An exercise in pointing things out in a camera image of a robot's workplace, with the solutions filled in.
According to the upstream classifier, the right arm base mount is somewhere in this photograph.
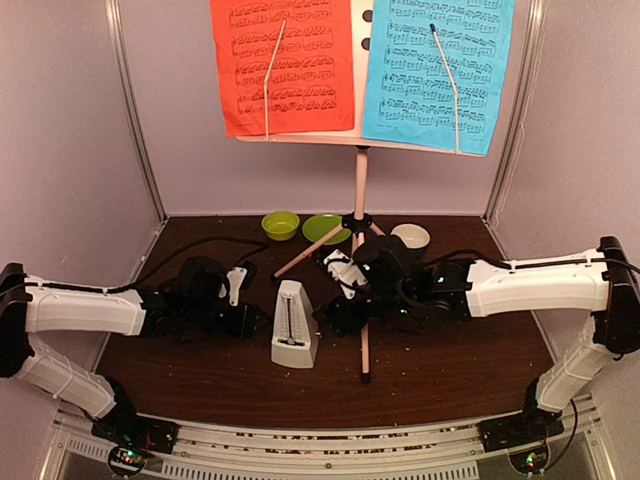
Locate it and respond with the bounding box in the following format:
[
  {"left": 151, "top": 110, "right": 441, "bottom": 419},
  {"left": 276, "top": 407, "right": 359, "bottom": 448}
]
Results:
[{"left": 478, "top": 414, "right": 564, "bottom": 475}]

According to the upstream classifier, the white and navy bowl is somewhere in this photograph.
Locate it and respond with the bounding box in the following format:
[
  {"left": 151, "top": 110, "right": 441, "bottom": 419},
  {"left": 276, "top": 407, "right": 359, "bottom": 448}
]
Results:
[{"left": 391, "top": 223, "right": 431, "bottom": 258}]

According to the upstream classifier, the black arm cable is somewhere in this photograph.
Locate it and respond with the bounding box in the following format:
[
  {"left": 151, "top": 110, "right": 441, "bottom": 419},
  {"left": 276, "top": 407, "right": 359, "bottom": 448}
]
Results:
[
  {"left": 0, "top": 237, "right": 274, "bottom": 301},
  {"left": 434, "top": 249, "right": 640, "bottom": 276}
]

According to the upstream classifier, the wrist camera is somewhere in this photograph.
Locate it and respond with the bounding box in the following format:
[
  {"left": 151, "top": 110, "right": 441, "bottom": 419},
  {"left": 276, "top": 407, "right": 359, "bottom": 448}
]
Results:
[
  {"left": 321, "top": 235, "right": 415, "bottom": 300},
  {"left": 176, "top": 256, "right": 257, "bottom": 307}
]

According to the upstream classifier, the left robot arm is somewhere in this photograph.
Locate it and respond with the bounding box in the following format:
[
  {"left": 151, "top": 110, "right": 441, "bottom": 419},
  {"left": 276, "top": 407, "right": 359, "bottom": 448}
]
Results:
[{"left": 1, "top": 257, "right": 269, "bottom": 444}]

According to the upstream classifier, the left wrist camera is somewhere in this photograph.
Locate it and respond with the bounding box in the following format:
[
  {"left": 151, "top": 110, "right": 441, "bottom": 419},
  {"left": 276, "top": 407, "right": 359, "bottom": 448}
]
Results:
[{"left": 176, "top": 256, "right": 257, "bottom": 307}]

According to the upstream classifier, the aluminium front rail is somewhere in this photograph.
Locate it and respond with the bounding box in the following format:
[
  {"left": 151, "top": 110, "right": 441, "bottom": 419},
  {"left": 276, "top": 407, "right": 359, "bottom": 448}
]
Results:
[{"left": 36, "top": 395, "right": 619, "bottom": 479}]

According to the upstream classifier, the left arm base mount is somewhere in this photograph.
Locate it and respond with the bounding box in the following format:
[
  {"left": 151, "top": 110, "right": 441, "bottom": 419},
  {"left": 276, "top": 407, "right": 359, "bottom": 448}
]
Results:
[{"left": 89, "top": 416, "right": 179, "bottom": 478}]

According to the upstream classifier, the blue felt sheet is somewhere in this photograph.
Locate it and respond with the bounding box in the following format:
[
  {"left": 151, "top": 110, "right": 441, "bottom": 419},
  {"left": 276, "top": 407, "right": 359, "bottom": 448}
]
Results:
[{"left": 362, "top": 0, "right": 515, "bottom": 156}]

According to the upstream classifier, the small lime green bowl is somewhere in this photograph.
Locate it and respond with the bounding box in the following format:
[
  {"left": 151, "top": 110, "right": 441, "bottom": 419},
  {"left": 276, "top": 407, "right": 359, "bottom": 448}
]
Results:
[{"left": 261, "top": 211, "right": 300, "bottom": 241}]

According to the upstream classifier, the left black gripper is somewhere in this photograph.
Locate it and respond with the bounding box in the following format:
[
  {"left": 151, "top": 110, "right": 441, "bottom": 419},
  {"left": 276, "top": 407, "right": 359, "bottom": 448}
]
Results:
[{"left": 185, "top": 299, "right": 272, "bottom": 339}]

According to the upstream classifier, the white metronome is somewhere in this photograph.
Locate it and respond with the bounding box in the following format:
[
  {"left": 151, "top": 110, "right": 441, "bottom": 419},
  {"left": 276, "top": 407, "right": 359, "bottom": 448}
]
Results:
[{"left": 271, "top": 280, "right": 320, "bottom": 369}]

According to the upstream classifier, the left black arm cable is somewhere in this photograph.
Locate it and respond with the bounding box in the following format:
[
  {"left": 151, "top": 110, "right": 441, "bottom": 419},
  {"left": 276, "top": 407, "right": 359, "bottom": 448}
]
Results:
[{"left": 0, "top": 237, "right": 274, "bottom": 301}]

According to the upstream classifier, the green plate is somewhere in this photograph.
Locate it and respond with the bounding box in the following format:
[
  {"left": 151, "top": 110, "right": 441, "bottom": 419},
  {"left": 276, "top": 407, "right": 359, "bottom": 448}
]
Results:
[{"left": 302, "top": 214, "right": 352, "bottom": 246}]

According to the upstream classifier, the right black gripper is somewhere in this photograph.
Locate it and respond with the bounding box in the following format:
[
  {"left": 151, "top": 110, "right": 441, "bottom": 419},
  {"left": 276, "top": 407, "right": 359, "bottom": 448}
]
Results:
[{"left": 311, "top": 285, "right": 414, "bottom": 339}]

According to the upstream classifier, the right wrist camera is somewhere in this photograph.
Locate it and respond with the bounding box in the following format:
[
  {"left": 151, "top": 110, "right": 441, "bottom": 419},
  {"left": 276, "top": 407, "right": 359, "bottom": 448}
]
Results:
[{"left": 321, "top": 235, "right": 415, "bottom": 300}]

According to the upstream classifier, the red sheet music page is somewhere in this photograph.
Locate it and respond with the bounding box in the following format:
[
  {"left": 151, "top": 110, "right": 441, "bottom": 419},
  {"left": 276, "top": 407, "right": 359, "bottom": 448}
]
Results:
[{"left": 210, "top": 0, "right": 355, "bottom": 137}]

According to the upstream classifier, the pink music stand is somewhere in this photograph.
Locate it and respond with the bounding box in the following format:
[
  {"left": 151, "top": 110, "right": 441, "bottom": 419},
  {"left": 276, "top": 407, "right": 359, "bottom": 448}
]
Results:
[{"left": 219, "top": 0, "right": 501, "bottom": 385}]

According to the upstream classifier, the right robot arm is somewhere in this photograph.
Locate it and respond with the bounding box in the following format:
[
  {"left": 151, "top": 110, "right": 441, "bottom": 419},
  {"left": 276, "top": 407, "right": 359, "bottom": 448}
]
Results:
[{"left": 314, "top": 235, "right": 639, "bottom": 442}]

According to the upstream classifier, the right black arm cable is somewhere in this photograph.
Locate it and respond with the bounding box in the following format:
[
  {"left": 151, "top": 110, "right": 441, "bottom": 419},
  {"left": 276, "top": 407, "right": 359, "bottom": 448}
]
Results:
[{"left": 434, "top": 249, "right": 640, "bottom": 276}]

